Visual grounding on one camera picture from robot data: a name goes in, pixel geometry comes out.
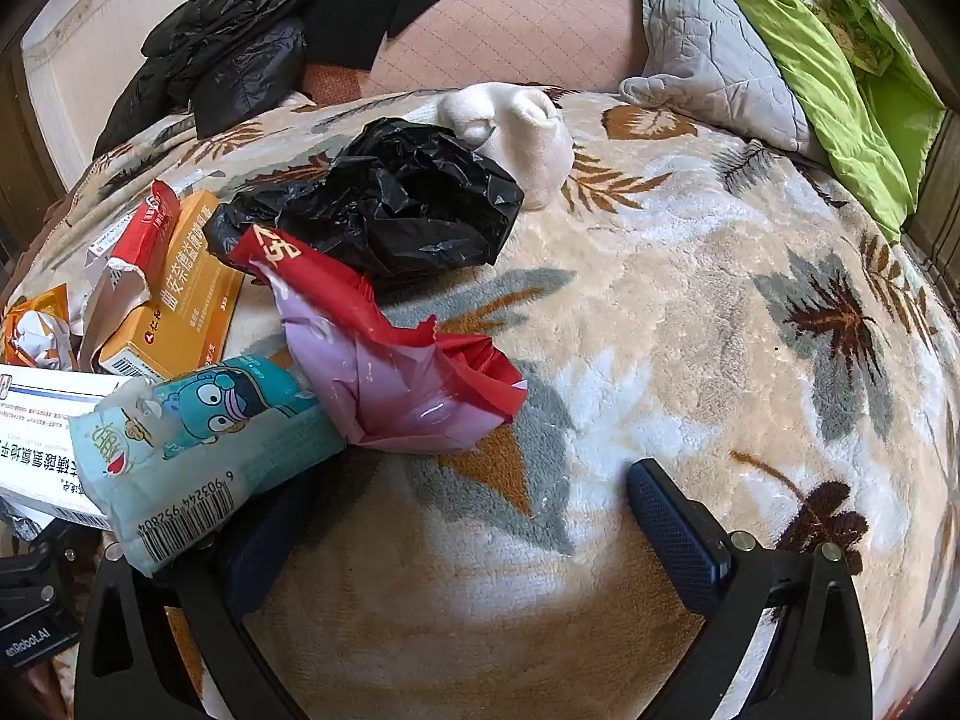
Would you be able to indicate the black cloth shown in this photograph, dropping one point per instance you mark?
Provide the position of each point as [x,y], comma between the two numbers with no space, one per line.
[375,7]

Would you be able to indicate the wooden door with glass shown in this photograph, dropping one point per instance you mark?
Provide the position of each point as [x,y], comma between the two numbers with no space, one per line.
[15,127]

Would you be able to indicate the black puffer jacket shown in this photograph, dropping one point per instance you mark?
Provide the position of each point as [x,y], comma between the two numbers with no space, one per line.
[225,37]

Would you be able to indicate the black plastic bag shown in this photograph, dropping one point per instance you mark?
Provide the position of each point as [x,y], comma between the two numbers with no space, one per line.
[405,202]

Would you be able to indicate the light blue cartoon tissue packet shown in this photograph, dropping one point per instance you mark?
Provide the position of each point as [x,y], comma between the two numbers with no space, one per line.
[210,465]

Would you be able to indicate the orange packet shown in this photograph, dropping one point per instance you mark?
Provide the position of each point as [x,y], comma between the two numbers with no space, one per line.
[30,315]

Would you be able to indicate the orange medicine box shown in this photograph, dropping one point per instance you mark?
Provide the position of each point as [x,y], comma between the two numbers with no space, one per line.
[187,285]

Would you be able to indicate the white sock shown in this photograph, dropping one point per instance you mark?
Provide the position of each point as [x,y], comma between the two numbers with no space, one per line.
[525,142]

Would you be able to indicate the red and pink plastic wrapper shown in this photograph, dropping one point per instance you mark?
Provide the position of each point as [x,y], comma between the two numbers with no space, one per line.
[390,390]

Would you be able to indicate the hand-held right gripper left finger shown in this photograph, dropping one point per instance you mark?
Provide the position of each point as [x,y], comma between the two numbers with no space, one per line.
[262,555]

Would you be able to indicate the red and white wrapper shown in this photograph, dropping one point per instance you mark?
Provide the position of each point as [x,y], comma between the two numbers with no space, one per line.
[146,232]

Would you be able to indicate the white medicine box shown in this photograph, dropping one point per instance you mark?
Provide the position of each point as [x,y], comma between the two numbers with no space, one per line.
[37,450]

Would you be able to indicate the leaf print blanket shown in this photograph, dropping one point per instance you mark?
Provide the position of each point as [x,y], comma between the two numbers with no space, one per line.
[675,315]

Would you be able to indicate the green quilt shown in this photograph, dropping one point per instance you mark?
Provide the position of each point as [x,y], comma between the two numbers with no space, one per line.
[810,67]

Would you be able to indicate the grey quilted pillow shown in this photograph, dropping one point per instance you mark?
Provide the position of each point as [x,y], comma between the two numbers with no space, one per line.
[712,52]

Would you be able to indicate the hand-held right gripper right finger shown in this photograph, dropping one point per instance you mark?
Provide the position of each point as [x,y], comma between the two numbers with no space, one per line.
[679,532]

